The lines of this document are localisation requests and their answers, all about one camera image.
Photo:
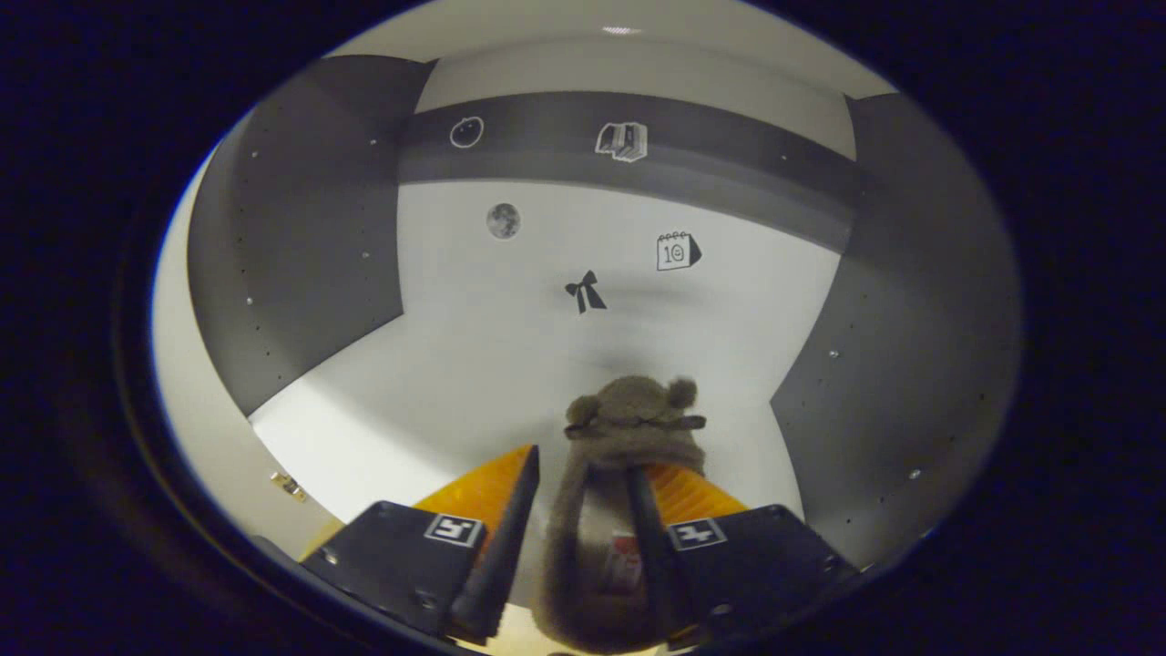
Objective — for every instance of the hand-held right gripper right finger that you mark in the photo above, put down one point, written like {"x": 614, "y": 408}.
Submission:
{"x": 658, "y": 574}

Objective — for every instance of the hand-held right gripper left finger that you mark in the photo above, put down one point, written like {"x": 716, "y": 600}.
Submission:
{"x": 510, "y": 547}

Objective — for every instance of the brown fuzzy shoe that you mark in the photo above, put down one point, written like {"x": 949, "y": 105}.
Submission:
{"x": 629, "y": 437}

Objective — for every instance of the white shoe cabinet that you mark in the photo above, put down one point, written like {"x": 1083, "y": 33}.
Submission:
{"x": 510, "y": 364}

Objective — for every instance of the white shoe cabinet door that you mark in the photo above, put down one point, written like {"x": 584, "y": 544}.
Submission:
{"x": 209, "y": 437}

